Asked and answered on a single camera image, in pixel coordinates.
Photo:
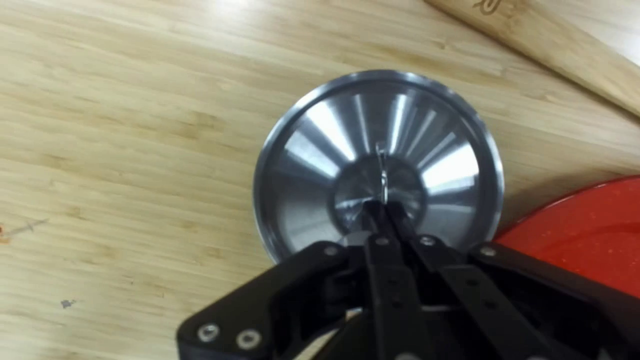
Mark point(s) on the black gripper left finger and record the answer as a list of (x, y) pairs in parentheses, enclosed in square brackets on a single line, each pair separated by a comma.
[(282, 311)]

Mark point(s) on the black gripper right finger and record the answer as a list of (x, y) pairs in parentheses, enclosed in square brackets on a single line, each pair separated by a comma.
[(485, 301)]

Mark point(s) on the shiny steel pot lid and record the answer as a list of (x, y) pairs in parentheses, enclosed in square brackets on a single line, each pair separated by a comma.
[(377, 136)]

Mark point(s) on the red round plate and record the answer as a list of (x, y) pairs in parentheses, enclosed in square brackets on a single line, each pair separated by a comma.
[(592, 232)]

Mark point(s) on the wooden slotted spatula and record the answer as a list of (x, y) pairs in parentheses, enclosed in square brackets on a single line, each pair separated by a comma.
[(555, 43)]

